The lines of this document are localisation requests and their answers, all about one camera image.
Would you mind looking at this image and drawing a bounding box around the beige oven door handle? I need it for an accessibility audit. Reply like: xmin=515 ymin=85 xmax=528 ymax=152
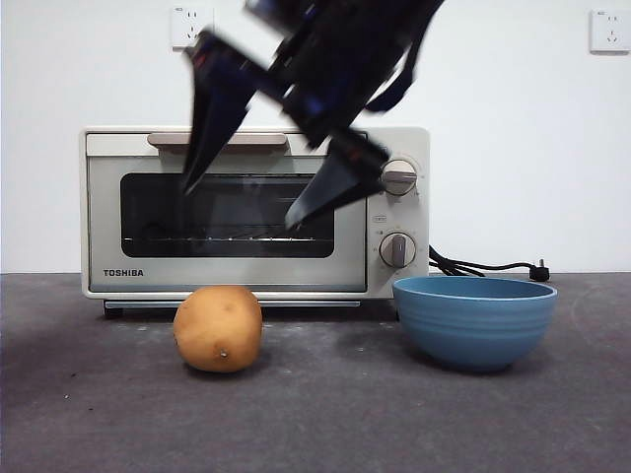
xmin=146 ymin=131 xmax=288 ymax=152

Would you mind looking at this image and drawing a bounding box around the large beige oven knob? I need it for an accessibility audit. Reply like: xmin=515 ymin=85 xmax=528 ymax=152
xmin=381 ymin=158 xmax=420 ymax=197

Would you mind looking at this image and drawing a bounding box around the white glass oven door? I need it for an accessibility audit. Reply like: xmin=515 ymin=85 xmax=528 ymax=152
xmin=86 ymin=131 xmax=369 ymax=295

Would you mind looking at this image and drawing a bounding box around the brown potato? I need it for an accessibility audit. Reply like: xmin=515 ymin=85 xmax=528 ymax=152
xmin=173 ymin=285 xmax=263 ymax=374

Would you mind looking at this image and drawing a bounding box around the blue ribbed bowl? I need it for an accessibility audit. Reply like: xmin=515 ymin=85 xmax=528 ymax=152
xmin=392 ymin=275 xmax=560 ymax=373

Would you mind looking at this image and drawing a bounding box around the white toaster oven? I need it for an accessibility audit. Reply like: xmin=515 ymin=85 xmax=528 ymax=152
xmin=80 ymin=126 xmax=431 ymax=319

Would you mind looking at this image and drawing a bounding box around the small beige oven knob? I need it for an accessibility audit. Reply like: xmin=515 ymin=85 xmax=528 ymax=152
xmin=378 ymin=232 xmax=417 ymax=270

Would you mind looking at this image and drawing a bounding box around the white wall socket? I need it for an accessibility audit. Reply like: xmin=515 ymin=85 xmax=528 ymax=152
xmin=171 ymin=5 xmax=216 ymax=52
xmin=590 ymin=8 xmax=631 ymax=55

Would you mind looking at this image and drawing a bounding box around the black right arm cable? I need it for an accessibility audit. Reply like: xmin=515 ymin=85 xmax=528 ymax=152
xmin=364 ymin=19 xmax=426 ymax=115

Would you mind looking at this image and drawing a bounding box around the black power cable with plug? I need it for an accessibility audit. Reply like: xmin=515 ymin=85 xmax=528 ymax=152
xmin=427 ymin=244 xmax=553 ymax=285

